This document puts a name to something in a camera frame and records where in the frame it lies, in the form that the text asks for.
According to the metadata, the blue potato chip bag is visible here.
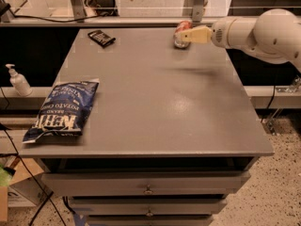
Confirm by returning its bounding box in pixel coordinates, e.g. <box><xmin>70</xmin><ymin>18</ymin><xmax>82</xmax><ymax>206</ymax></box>
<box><xmin>23</xmin><ymin>79</ymin><xmax>99</xmax><ymax>144</ymax></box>

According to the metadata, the black round wheeled object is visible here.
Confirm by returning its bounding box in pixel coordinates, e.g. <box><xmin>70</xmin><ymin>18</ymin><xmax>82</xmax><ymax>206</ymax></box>
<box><xmin>84</xmin><ymin>0</ymin><xmax>119</xmax><ymax>17</ymax></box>

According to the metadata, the red coke can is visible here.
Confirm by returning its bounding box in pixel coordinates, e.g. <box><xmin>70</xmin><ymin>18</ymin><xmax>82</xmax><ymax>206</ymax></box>
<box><xmin>173</xmin><ymin>20</ymin><xmax>194</xmax><ymax>50</ymax></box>

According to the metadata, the black cable on shelf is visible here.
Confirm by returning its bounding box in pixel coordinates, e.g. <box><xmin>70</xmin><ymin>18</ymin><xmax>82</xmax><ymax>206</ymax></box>
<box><xmin>12</xmin><ymin>14</ymin><xmax>98</xmax><ymax>24</ymax></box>

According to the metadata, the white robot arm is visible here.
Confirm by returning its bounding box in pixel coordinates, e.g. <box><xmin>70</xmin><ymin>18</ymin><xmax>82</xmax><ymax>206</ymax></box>
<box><xmin>176</xmin><ymin>8</ymin><xmax>301</xmax><ymax>73</ymax></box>

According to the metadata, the small black snack packet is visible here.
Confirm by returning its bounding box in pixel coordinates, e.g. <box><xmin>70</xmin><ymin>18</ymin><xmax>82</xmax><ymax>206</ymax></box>
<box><xmin>87</xmin><ymin>30</ymin><xmax>116</xmax><ymax>48</ymax></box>

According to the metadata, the white pump sanitizer bottle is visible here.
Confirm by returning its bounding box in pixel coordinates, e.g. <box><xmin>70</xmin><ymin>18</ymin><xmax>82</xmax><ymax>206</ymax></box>
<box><xmin>6</xmin><ymin>64</ymin><xmax>32</xmax><ymax>97</ymax></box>

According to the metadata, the grey drawer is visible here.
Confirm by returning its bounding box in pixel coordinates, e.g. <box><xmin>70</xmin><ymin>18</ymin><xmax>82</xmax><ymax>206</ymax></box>
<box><xmin>87</xmin><ymin>216</ymin><xmax>214</xmax><ymax>226</ymax></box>
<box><xmin>42</xmin><ymin>171</ymin><xmax>250</xmax><ymax>197</ymax></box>
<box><xmin>70</xmin><ymin>198</ymin><xmax>227</xmax><ymax>216</ymax></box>

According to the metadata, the middle grey drawer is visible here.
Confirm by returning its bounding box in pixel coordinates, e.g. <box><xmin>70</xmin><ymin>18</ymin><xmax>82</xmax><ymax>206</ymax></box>
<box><xmin>70</xmin><ymin>198</ymin><xmax>227</xmax><ymax>216</ymax></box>

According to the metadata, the top grey drawer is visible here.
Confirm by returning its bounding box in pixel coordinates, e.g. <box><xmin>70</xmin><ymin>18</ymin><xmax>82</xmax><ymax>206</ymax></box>
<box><xmin>42</xmin><ymin>171</ymin><xmax>250</xmax><ymax>197</ymax></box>

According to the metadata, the bottom grey drawer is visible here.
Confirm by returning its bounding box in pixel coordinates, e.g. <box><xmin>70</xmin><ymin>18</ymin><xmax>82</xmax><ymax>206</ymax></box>
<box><xmin>87</xmin><ymin>216</ymin><xmax>214</xmax><ymax>226</ymax></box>

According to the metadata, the black cable on floor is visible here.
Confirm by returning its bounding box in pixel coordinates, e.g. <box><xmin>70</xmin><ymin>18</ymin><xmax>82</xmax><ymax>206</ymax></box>
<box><xmin>0</xmin><ymin>122</ymin><xmax>68</xmax><ymax>226</ymax></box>

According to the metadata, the grey drawer cabinet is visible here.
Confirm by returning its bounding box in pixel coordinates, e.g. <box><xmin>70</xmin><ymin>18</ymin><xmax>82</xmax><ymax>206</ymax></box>
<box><xmin>18</xmin><ymin>27</ymin><xmax>275</xmax><ymax>226</ymax></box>

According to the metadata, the cardboard box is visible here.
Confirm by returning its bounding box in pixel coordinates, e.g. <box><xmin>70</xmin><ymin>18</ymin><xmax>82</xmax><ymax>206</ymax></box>
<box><xmin>0</xmin><ymin>156</ymin><xmax>50</xmax><ymax>222</ymax></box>

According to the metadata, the green fuzzy object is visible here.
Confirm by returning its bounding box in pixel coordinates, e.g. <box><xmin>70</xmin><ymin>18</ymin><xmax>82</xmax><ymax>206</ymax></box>
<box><xmin>0</xmin><ymin>165</ymin><xmax>12</xmax><ymax>186</ymax></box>

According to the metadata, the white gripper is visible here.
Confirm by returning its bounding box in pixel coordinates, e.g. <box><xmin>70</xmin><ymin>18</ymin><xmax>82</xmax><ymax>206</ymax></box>
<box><xmin>180</xmin><ymin>17</ymin><xmax>236</xmax><ymax>49</ymax></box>

